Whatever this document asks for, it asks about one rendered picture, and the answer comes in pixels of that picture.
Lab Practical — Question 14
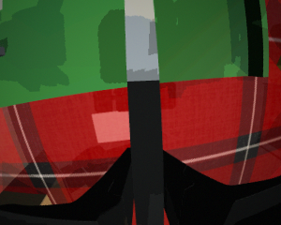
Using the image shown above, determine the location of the green flat mat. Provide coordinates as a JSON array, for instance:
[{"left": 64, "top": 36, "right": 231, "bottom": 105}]
[{"left": 0, "top": 0, "right": 249, "bottom": 108}]

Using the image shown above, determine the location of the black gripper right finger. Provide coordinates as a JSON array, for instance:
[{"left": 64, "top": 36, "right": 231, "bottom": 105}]
[{"left": 163, "top": 150, "right": 281, "bottom": 225}]

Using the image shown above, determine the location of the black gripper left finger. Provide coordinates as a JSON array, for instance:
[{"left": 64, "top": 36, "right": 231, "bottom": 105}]
[{"left": 0, "top": 147, "right": 134, "bottom": 225}]

